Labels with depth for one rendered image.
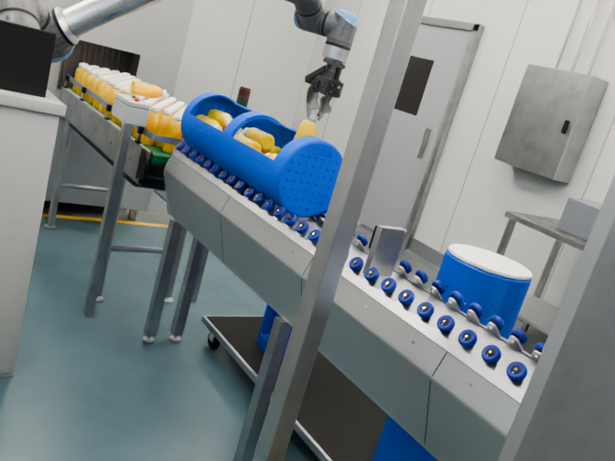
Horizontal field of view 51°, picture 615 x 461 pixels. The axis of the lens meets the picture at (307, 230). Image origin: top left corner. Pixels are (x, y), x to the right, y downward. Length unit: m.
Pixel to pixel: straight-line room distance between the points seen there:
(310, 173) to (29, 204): 1.03
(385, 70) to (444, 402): 0.80
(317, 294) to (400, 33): 0.65
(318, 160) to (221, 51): 5.50
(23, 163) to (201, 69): 5.27
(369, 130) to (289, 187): 0.75
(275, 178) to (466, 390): 1.01
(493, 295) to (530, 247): 3.49
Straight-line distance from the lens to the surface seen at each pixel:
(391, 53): 1.51
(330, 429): 2.64
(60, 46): 2.72
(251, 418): 2.38
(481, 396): 1.55
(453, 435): 1.65
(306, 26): 2.31
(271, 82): 8.03
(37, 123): 2.45
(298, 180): 2.22
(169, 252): 3.04
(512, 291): 2.08
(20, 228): 2.56
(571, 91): 5.29
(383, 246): 1.92
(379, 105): 1.52
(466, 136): 6.10
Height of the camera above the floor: 1.47
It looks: 14 degrees down
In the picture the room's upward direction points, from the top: 16 degrees clockwise
